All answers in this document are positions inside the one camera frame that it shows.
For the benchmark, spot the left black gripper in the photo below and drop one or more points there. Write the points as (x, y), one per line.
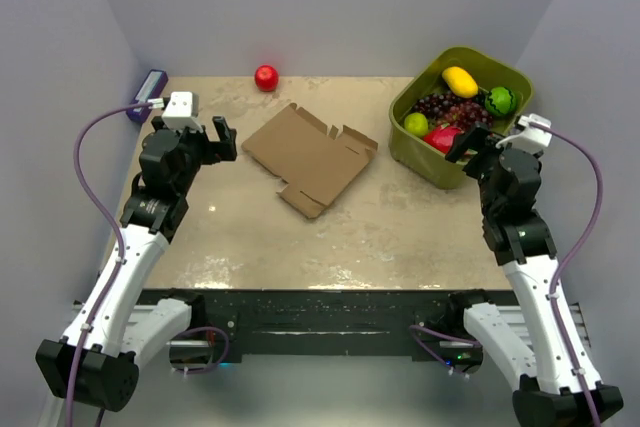
(216, 152)

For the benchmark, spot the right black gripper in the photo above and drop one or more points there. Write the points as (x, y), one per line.
(471, 139)

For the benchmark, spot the brown cardboard box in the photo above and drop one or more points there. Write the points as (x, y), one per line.
(317, 162)

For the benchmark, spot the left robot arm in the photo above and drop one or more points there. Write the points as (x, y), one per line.
(98, 359)

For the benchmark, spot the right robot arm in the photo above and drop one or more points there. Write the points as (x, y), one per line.
(553, 380)

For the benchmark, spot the purple rectangular box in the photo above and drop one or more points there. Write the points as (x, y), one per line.
(151, 88)

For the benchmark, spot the red dragon fruit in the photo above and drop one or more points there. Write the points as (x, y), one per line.
(442, 137)

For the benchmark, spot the dark purple grapes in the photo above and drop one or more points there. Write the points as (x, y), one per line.
(449, 109)

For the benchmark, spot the small green watermelon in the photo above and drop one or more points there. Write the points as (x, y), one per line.
(500, 101)

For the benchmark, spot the green lime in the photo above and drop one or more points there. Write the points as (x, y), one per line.
(416, 124)

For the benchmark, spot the yellow mango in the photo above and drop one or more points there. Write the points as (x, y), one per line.
(460, 82)

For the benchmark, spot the olive green plastic bin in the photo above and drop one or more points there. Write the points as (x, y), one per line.
(488, 72)

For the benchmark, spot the red apple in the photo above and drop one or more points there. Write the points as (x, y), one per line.
(266, 78)

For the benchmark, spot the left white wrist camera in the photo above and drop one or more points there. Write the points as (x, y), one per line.
(181, 112)

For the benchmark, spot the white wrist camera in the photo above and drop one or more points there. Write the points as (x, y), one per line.
(531, 134)
(181, 112)

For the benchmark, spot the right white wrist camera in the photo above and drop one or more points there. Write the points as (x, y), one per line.
(531, 134)

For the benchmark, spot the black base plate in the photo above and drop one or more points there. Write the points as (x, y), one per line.
(354, 323)

